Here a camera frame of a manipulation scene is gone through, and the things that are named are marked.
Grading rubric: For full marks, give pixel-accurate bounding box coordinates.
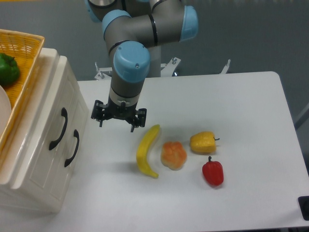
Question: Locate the red bell pepper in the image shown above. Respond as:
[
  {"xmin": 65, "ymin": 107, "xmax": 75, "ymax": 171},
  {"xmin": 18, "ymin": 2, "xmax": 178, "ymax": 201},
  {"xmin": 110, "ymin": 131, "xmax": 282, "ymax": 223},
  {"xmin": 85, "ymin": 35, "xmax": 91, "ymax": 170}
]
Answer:
[{"xmin": 202, "ymin": 156, "xmax": 224, "ymax": 186}]

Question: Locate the yellow woven basket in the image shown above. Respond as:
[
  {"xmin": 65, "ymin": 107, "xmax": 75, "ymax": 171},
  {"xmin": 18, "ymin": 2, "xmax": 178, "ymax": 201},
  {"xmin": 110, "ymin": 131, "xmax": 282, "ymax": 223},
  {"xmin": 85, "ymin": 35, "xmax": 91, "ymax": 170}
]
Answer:
[{"xmin": 0, "ymin": 29, "xmax": 45, "ymax": 150}]

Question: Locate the white drawer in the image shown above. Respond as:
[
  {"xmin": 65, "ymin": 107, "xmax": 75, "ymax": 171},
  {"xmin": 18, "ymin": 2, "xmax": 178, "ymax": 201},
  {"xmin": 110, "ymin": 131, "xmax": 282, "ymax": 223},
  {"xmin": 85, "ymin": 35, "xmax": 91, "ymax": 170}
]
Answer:
[
  {"xmin": 28, "ymin": 96, "xmax": 89, "ymax": 214},
  {"xmin": 0, "ymin": 55, "xmax": 80, "ymax": 189}
]

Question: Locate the black bottom drawer handle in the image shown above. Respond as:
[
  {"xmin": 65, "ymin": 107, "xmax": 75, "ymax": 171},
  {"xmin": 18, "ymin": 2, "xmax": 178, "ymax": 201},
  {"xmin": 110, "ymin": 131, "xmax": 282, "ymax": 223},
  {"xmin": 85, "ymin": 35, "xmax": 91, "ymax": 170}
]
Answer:
[{"xmin": 64, "ymin": 129, "xmax": 80, "ymax": 167}]

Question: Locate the black top drawer handle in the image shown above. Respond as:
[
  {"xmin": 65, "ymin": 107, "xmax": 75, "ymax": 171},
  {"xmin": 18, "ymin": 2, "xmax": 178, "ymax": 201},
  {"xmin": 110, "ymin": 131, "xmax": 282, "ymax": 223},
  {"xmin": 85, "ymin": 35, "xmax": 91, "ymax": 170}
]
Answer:
[{"xmin": 49, "ymin": 107, "xmax": 68, "ymax": 150}]

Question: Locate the black device at table edge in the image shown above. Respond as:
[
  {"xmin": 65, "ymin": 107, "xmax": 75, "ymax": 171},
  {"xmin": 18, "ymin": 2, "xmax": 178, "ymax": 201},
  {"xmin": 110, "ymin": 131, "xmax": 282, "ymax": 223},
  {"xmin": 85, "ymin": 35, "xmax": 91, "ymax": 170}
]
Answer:
[{"xmin": 298, "ymin": 196, "xmax": 309, "ymax": 221}]

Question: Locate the white drawer cabinet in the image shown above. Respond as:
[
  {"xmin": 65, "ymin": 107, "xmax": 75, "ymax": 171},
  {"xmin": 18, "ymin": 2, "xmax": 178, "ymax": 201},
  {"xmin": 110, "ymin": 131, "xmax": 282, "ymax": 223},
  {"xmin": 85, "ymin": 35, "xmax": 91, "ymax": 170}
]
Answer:
[{"xmin": 0, "ymin": 47, "xmax": 89, "ymax": 214}]

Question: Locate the black drawer handle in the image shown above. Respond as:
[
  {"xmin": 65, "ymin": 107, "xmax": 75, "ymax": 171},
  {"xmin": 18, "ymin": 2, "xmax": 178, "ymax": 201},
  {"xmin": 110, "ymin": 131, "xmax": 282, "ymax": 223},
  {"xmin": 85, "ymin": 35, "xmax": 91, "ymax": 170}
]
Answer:
[
  {"xmin": 64, "ymin": 129, "xmax": 80, "ymax": 167},
  {"xmin": 49, "ymin": 107, "xmax": 68, "ymax": 150}
]

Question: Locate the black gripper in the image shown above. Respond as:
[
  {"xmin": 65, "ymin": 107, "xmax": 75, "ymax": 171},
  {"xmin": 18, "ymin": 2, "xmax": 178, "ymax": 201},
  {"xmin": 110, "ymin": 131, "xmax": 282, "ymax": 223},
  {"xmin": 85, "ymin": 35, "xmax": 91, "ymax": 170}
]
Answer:
[{"xmin": 91, "ymin": 97, "xmax": 147, "ymax": 132}]

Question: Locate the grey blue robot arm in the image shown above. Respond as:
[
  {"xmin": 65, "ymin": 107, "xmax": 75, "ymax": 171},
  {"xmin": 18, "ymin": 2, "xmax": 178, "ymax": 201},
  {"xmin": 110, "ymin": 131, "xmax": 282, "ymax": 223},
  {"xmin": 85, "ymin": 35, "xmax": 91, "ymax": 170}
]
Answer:
[{"xmin": 85, "ymin": 0, "xmax": 198, "ymax": 128}]

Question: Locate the orange bread roll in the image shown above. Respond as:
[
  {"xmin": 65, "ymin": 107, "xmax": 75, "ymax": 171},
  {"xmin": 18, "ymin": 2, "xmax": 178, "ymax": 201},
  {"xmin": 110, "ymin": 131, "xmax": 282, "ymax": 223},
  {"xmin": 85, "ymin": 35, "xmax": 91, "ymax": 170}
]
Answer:
[{"xmin": 161, "ymin": 141, "xmax": 187, "ymax": 171}]

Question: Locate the yellow bell pepper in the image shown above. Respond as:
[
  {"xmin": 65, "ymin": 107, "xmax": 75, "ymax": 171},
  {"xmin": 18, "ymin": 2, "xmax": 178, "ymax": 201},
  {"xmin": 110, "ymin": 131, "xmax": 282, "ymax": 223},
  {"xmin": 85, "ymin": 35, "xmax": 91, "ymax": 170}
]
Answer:
[{"xmin": 190, "ymin": 131, "xmax": 220, "ymax": 154}]

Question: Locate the white plate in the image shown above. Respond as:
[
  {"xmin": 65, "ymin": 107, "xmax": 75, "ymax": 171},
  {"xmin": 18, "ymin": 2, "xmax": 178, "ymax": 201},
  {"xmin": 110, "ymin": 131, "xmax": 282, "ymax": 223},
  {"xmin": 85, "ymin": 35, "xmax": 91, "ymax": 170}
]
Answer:
[{"xmin": 0, "ymin": 87, "xmax": 12, "ymax": 135}]

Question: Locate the green bell pepper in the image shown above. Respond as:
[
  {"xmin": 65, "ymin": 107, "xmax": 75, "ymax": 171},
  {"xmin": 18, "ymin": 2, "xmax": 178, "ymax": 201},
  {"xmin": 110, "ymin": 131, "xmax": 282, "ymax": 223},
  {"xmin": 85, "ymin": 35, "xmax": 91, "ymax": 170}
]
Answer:
[{"xmin": 0, "ymin": 53, "xmax": 20, "ymax": 86}]

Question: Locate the yellow banana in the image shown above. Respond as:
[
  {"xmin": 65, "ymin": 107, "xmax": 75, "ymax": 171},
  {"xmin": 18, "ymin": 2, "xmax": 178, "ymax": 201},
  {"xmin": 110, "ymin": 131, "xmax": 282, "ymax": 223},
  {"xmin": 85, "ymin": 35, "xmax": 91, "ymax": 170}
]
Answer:
[{"xmin": 136, "ymin": 124, "xmax": 160, "ymax": 178}]

